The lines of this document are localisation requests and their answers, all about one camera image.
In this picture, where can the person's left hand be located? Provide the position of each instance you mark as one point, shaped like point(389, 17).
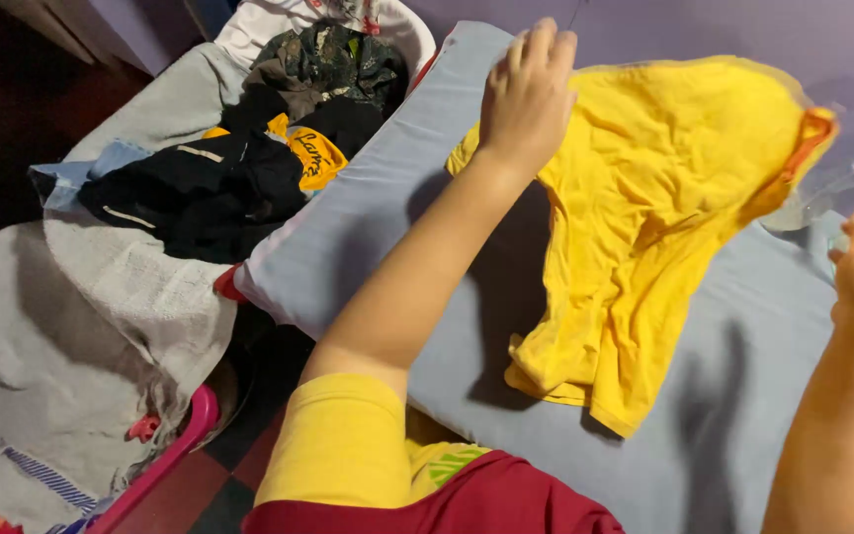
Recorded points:
point(523, 111)

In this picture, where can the person's left fingers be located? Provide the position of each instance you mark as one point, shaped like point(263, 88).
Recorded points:
point(542, 44)

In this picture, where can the yellow shirt with orange collar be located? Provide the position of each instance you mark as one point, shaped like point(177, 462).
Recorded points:
point(657, 222)

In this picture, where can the clear spray bottle blue nozzle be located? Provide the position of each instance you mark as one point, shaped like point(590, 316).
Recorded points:
point(835, 178)

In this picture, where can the blue-grey covered ironing board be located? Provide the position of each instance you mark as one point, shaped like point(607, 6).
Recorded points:
point(397, 185)

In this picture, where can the camouflage garment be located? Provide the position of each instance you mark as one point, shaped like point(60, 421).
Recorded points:
point(330, 63)

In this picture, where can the yellow garment with black print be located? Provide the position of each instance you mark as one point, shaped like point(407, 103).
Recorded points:
point(316, 156)

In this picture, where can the white laundry basket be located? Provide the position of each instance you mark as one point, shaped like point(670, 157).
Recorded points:
point(264, 22)

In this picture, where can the black garment with pale stripes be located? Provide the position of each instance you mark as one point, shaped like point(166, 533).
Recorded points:
point(219, 193)

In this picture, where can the pale grey cloth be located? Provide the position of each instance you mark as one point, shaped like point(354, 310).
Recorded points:
point(175, 104)

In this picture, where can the lavender cabinet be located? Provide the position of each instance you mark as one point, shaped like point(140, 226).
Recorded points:
point(123, 30)

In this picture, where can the person's yellow shirt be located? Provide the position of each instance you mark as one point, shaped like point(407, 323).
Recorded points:
point(338, 437)

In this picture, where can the person's red shorts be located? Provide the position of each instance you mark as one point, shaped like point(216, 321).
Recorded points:
point(486, 501)

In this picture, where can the light blue cloth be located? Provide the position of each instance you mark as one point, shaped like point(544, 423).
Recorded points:
point(64, 178)

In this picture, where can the pink plastic basket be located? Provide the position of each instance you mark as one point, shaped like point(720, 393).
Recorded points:
point(175, 452)

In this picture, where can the pink plastic clip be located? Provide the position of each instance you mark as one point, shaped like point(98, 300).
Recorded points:
point(144, 428)

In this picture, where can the grey white towel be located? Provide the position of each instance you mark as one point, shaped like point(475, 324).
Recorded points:
point(64, 334)

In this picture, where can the blue striped cloth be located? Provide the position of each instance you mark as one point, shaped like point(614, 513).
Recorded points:
point(49, 478)

